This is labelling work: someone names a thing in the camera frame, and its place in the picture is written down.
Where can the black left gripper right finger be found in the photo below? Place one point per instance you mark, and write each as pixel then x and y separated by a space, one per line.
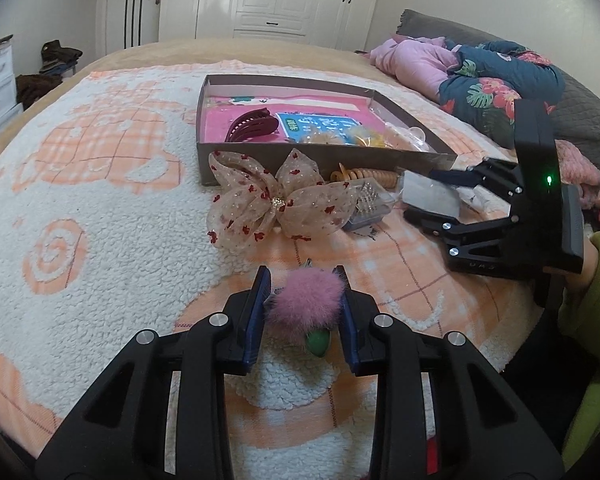
pixel 442 410

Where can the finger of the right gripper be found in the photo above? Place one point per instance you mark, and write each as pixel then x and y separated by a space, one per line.
pixel 498 176
pixel 491 239

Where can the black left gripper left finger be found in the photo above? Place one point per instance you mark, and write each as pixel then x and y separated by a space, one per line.
pixel 157 410

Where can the clear white plastic packet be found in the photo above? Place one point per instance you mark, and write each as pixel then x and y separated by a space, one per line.
pixel 429 195

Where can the pink fluffy pompom clip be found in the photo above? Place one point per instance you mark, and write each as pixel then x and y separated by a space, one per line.
pixel 306 310

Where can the sheer beige red-dotted bow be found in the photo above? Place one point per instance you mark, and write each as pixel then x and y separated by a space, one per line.
pixel 252 201

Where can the maroon oval hair claw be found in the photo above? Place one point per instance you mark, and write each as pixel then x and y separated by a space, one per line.
pixel 250 125

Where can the green sleeved forearm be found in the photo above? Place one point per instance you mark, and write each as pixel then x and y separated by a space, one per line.
pixel 579 317

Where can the pink knitted garment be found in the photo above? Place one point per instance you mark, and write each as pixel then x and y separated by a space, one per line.
pixel 577 170

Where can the blue floral padded jacket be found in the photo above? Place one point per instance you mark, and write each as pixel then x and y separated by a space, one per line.
pixel 483 87

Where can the grey quilted headboard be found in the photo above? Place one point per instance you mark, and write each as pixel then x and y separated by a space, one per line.
pixel 577 117

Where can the clear plastic bottle accessory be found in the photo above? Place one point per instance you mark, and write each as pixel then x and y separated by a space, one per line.
pixel 407 138

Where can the yellow accessory in plastic bag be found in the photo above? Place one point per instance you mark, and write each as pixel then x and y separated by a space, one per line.
pixel 362 136

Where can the pink padded jacket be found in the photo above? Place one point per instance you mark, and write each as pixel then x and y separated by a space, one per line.
pixel 421 64

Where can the pearl hair accessory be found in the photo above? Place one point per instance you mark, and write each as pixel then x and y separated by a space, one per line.
pixel 323 137

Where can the white and orange fleece blanket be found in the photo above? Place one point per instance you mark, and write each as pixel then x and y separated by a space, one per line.
pixel 103 233

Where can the brown shallow cardboard tray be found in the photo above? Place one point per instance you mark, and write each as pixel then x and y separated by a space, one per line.
pixel 328 157

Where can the white wardrobe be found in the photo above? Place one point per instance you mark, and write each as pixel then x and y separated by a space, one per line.
pixel 333 24

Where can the beige bedspread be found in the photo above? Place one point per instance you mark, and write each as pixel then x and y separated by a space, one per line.
pixel 230 52

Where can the dark clothes pile on stool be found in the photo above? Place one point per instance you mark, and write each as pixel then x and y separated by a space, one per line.
pixel 58 60

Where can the white door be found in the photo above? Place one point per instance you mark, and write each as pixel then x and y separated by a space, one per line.
pixel 122 24

